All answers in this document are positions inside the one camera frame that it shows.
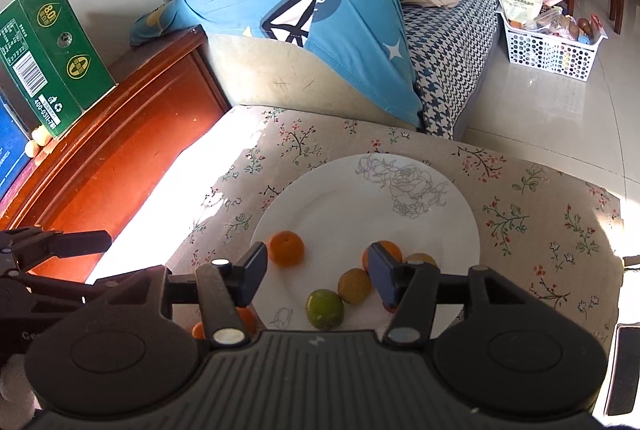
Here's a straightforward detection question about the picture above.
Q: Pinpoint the orange tangerine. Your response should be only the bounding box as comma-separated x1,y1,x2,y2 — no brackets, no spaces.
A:
236,308,258,337
192,322,206,340

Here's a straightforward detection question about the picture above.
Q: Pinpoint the white gloved left hand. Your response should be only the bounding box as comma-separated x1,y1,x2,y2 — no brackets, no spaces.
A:
0,354,40,430

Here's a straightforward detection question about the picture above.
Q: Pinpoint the yellow-brown fruit far right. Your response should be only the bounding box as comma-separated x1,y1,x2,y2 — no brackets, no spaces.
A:
404,252,438,268

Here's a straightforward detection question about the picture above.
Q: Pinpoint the orange tangerine plate right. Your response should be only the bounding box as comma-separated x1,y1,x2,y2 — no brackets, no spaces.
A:
361,240,404,272

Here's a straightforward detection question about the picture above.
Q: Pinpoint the orange tangerine plate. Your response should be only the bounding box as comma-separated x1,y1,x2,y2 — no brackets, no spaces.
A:
361,240,404,272
267,231,305,268

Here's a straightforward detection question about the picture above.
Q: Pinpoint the yellow-brown small fruit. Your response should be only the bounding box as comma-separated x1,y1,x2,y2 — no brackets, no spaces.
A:
337,268,372,306

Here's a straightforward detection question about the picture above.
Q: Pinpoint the orange tangerine far plate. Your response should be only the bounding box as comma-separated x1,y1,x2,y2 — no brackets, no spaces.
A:
267,231,305,268

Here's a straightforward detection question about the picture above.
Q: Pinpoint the green lime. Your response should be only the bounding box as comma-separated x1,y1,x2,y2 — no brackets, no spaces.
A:
306,289,345,330

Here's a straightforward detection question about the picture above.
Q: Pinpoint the white floral plate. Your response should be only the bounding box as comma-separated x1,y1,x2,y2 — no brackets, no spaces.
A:
253,154,480,330

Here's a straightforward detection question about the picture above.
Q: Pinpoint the floral tablecloth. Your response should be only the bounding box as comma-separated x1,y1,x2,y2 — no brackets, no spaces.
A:
92,106,623,346

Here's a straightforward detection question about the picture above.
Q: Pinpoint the red wooden cabinet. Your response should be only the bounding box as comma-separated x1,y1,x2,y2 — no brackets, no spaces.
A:
0,25,231,284

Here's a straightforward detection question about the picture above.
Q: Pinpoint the pale yellow lemon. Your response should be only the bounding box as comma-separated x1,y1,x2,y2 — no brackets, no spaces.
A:
24,140,40,158

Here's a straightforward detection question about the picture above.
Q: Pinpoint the blue cardboard box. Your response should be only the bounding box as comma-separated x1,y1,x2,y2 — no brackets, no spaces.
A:
0,94,30,198

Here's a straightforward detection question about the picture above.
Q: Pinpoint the green cardboard box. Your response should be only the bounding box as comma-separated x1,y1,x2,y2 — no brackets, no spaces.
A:
1,0,116,138

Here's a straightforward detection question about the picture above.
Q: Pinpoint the houndstooth sofa cover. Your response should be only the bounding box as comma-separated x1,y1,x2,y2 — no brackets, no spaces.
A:
404,0,501,140

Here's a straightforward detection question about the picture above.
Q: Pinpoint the white plastic basket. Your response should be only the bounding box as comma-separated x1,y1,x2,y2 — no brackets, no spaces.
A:
498,10,608,81

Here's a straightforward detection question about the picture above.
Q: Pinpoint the blue cartoon cushion cover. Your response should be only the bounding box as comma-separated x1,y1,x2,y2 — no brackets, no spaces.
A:
130,0,422,127

